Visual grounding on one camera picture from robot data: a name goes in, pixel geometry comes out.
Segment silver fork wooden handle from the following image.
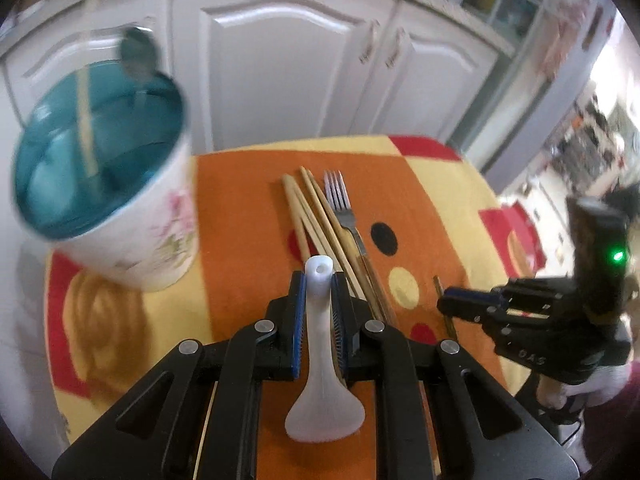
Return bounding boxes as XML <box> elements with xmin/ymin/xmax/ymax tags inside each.
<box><xmin>323</xmin><ymin>170</ymin><xmax>397</xmax><ymax>327</ymax></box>

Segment silver metal spoon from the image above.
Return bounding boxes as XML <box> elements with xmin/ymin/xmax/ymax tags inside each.
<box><xmin>118</xmin><ymin>26</ymin><xmax>160</xmax><ymax>84</ymax></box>

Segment white kitchen cabinet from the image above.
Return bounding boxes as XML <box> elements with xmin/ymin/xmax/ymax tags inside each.
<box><xmin>0</xmin><ymin>0</ymin><xmax>516</xmax><ymax>162</ymax></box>

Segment wooden chopstick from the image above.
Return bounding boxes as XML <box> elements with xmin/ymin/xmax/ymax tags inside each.
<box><xmin>192</xmin><ymin>382</ymin><xmax>218</xmax><ymax>480</ymax></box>
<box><xmin>299</xmin><ymin>166</ymin><xmax>385</xmax><ymax>321</ymax></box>
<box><xmin>291</xmin><ymin>176</ymin><xmax>360</xmax><ymax>299</ymax></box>
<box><xmin>76</xmin><ymin>65</ymin><xmax>98</xmax><ymax>178</ymax></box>
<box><xmin>281</xmin><ymin>174</ymin><xmax>310</xmax><ymax>263</ymax></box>

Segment white gloved hand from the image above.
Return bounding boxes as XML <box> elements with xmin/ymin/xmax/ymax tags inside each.
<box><xmin>536</xmin><ymin>346</ymin><xmax>639</xmax><ymax>417</ymax></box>

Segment yellow orange rose tablecloth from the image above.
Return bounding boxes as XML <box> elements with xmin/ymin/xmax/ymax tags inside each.
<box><xmin>44</xmin><ymin>136</ymin><xmax>546</xmax><ymax>441</ymax></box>

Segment gold fork dark handle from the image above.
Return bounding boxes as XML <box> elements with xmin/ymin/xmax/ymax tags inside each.
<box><xmin>432</xmin><ymin>274</ymin><xmax>459</xmax><ymax>340</ymax></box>

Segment white floral cup teal interior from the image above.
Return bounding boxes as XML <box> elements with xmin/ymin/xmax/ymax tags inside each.
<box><xmin>13</xmin><ymin>61</ymin><xmax>198</xmax><ymax>292</ymax></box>

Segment white ceramic soup spoon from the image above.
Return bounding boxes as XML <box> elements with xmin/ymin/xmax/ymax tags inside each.
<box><xmin>284</xmin><ymin>256</ymin><xmax>366</xmax><ymax>443</ymax></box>

